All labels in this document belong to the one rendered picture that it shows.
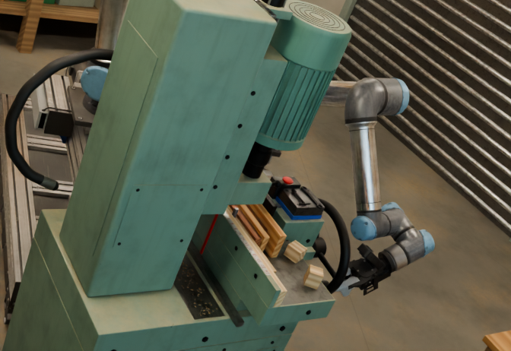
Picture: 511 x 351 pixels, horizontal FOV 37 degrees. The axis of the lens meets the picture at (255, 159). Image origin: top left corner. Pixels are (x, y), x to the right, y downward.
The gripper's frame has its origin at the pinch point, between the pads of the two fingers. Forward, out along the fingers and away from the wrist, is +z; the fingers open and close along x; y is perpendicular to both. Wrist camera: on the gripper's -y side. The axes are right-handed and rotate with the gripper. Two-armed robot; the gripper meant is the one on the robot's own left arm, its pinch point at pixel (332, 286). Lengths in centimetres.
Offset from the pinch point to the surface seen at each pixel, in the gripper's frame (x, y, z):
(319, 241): 6.5, -13.2, -0.4
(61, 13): 282, 47, 6
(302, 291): -17.7, -31.0, 18.9
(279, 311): -21.7, -34.2, 27.4
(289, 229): 1.1, -31.4, 11.4
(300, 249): -6.6, -31.5, 12.5
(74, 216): 13, -56, 61
